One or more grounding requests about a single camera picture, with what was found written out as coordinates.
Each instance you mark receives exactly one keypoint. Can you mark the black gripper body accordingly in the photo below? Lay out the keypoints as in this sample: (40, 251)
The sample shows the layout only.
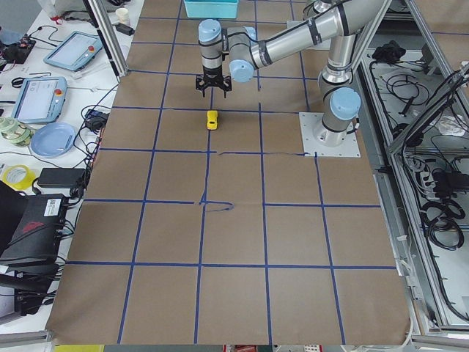
(212, 75)

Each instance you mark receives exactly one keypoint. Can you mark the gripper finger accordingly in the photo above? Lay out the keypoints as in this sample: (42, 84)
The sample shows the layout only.
(200, 85)
(225, 84)

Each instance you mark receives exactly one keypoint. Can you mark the yellow beetle toy car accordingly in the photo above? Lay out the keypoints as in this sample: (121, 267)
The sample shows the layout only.
(212, 120)

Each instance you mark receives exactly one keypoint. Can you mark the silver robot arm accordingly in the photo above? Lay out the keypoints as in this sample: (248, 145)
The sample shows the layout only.
(234, 54)

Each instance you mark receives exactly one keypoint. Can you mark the light blue plastic bin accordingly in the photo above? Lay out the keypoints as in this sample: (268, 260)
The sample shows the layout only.
(218, 9)

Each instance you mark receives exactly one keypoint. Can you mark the white paper cup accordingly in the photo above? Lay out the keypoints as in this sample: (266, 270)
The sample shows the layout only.
(123, 16)

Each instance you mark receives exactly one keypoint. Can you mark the upper blue teach pendant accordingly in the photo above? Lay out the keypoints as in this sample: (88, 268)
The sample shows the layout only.
(75, 52)

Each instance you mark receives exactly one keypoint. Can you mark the blue teach pendant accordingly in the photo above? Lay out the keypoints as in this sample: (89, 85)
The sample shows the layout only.
(75, 52)
(40, 100)

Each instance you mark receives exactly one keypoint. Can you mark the brown paper table mat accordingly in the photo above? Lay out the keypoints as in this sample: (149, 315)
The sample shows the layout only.
(232, 236)

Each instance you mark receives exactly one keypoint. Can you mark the lower blue teach pendant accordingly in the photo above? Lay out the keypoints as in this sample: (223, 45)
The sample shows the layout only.
(40, 100)

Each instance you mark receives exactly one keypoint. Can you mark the light blue plate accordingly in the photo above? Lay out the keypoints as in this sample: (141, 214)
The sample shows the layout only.
(52, 140)

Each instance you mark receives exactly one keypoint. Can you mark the black power adapter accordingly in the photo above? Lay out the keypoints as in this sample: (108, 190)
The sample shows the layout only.
(60, 177)

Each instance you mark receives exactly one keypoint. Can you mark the green tape rolls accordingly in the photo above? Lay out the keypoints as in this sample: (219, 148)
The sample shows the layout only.
(16, 132)

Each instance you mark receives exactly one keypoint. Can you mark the yellow tape roll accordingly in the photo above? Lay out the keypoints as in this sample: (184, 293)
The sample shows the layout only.
(18, 177)

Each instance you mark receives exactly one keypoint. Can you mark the black computer box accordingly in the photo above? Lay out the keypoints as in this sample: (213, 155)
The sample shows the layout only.
(30, 239)

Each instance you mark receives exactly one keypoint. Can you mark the aluminium frame post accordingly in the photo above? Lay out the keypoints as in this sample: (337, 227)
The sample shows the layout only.
(100, 20)

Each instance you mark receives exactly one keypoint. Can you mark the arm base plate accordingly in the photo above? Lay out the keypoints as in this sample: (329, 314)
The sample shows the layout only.
(319, 141)

